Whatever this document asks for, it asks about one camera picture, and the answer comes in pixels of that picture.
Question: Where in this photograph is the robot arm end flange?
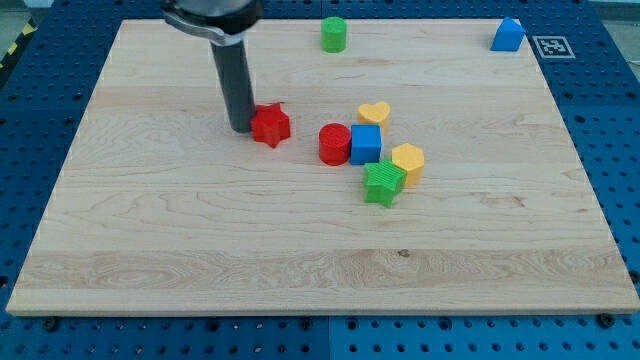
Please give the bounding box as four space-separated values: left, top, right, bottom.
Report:
160 0 264 47

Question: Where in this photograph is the red cylinder block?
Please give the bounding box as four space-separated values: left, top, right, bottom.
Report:
319 123 351 166

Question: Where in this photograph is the blue cube block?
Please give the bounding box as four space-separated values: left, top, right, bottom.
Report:
350 124 382 165

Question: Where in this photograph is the green star block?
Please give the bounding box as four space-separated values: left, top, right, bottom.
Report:
363 159 407 208

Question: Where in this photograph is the red star block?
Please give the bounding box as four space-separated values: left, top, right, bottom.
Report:
250 102 291 148

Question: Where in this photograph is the yellow heart block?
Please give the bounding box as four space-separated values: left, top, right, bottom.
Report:
357 101 391 135

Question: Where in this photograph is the yellow hexagon block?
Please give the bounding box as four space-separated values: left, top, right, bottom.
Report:
391 143 425 187

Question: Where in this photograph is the green cylinder block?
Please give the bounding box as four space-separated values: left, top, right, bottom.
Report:
321 16 348 53

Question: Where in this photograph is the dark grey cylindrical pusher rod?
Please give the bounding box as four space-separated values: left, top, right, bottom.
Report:
211 41 256 133

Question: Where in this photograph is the wooden board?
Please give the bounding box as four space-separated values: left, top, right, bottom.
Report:
7 19 639 317

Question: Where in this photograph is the blue pentagon block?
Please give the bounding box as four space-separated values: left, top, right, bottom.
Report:
490 17 526 52

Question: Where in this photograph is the fiducial marker tag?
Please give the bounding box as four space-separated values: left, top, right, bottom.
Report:
532 35 575 59

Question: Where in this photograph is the black bolt left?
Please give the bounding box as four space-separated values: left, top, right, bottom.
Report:
42 317 59 333

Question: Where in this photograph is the black bolt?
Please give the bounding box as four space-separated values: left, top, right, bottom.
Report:
42 317 59 333
596 313 616 329

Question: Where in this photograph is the black bolt right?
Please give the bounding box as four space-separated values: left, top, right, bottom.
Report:
596 313 616 329

